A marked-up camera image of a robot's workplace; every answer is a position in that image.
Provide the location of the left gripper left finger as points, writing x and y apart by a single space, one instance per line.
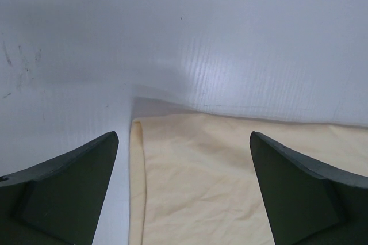
58 201

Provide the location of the cream yellow t shirt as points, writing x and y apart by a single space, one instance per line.
192 179

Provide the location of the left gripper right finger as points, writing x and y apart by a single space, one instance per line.
308 201

